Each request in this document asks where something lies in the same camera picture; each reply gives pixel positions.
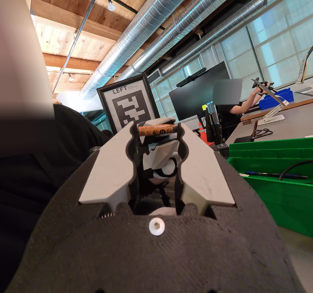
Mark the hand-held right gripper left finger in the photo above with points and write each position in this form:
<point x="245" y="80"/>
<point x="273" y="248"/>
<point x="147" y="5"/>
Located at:
<point x="107" y="175"/>

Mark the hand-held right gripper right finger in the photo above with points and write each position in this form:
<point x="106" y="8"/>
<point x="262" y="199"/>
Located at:
<point x="205" y="175"/>

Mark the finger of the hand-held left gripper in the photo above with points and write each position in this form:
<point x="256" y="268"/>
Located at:
<point x="161" y="153"/>
<point x="161" y="121"/>

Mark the orange battery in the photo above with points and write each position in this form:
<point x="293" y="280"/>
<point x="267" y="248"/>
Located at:
<point x="156" y="130"/>

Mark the blue pen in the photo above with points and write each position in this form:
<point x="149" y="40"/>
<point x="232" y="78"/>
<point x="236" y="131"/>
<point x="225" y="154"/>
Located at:
<point x="269" y="174"/>

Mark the green plastic bin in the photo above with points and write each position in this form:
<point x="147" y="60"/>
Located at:
<point x="281" y="200"/>

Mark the person's left forearm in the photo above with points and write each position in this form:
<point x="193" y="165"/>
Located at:
<point x="61" y="138"/>

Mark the person's left hand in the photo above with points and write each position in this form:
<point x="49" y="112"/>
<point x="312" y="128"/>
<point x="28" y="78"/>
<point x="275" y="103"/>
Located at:
<point x="168" y="168"/>

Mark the small black device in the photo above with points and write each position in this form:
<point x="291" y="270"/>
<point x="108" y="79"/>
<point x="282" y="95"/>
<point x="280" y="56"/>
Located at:
<point x="223" y="150"/>

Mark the orange traffic cone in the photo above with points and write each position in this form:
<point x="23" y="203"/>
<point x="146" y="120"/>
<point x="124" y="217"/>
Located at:
<point x="204" y="136"/>

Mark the large black television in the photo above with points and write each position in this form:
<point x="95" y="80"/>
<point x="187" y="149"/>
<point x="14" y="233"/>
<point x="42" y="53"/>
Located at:
<point x="195" y="97"/>

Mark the black webcam bar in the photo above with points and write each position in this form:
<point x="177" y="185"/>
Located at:
<point x="190" y="77"/>

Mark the flat black device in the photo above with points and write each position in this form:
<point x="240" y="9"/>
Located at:
<point x="244" y="140"/>

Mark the ceiling spotlight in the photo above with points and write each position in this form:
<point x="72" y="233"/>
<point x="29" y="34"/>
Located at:
<point x="71" y="78"/>
<point x="111" y="5"/>

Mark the tilted board on white stand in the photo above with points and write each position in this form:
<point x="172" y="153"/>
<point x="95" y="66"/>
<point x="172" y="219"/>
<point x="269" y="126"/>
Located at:
<point x="271" y="94"/>
<point x="304" y="65"/>

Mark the blue plastic bin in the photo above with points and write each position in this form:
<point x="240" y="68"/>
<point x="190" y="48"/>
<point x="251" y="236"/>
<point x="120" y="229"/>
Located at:
<point x="281" y="98"/>

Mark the wooden topped desk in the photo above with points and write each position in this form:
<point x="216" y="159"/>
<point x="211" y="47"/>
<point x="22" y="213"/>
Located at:
<point x="300" y="107"/>

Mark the spiral silver duct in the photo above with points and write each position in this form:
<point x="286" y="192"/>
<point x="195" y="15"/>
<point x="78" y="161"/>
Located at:
<point x="183" y="26"/>
<point x="220" y="33"/>
<point x="137" y="36"/>

